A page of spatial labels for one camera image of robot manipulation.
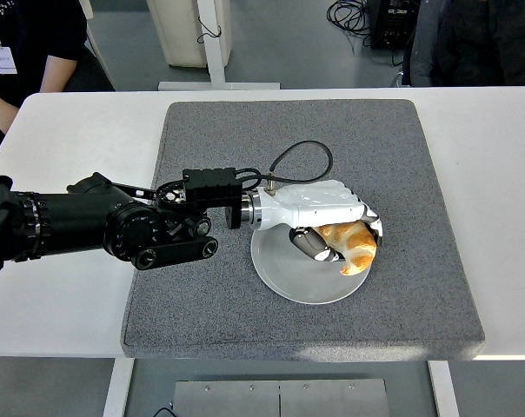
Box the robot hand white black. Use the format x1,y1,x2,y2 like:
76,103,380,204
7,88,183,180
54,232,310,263
256,179,384,264

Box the croissant bread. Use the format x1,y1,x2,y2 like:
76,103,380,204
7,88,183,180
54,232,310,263
316,222,378,277

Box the grey round plate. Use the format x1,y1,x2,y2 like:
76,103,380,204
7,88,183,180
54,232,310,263
250,225,375,306

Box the grey metal plate with screws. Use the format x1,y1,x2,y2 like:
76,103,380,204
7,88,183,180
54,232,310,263
173,378,392,417

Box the grey felt mat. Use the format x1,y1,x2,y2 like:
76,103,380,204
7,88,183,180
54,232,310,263
121,98,486,362

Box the black electronics box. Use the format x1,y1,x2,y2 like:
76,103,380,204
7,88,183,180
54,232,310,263
369,0,422,50

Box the white column stand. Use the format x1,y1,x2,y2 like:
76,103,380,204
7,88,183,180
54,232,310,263
157,0,281,91

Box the beige cabinet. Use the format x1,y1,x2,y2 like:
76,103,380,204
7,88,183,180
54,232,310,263
147,0,233,69

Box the person in dark clothing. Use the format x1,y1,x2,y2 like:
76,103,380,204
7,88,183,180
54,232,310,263
401,0,525,88

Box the white table leg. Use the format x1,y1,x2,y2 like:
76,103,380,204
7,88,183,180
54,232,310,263
102,359,136,417
427,360,462,417

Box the white chair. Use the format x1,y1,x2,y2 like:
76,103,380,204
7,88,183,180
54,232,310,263
78,0,116,90

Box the person with name badge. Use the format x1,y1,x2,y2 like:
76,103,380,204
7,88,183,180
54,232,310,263
0,0,116,169

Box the white name badge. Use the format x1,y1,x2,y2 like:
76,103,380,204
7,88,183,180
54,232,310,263
0,37,19,76

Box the black floor cables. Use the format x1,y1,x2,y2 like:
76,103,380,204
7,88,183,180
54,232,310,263
325,0,407,69

